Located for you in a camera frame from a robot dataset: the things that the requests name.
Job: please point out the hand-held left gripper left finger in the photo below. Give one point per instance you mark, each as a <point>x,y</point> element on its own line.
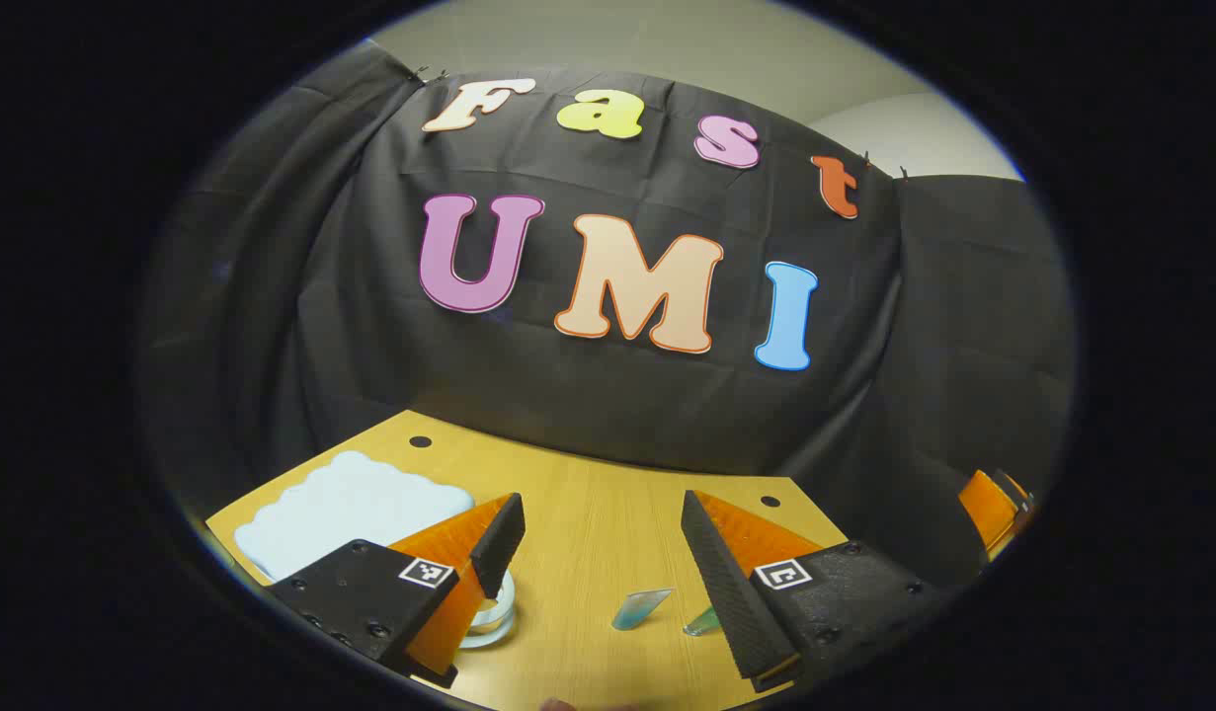
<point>499,543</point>

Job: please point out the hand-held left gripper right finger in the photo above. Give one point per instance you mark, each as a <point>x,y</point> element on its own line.
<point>726,583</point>

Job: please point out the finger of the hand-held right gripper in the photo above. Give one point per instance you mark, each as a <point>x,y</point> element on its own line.
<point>985,509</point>

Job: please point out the blue capped clear bottle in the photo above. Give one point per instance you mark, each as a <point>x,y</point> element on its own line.
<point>704,622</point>

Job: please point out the blue and white tube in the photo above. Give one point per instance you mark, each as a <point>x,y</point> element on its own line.
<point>639,610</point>

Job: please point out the black backdrop cloth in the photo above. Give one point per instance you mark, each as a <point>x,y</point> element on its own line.
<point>617,395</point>

